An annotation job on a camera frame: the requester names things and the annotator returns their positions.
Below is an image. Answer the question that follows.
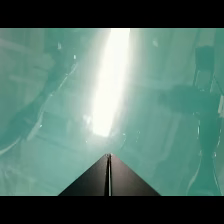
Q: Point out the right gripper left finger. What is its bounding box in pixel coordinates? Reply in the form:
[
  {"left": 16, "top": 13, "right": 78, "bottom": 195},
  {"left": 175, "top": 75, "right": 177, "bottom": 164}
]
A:
[{"left": 58, "top": 153, "right": 110, "bottom": 197}]

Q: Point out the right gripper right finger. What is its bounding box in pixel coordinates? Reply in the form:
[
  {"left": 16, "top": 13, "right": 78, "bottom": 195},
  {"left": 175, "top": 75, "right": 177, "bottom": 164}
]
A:
[{"left": 108, "top": 153, "right": 161, "bottom": 197}]

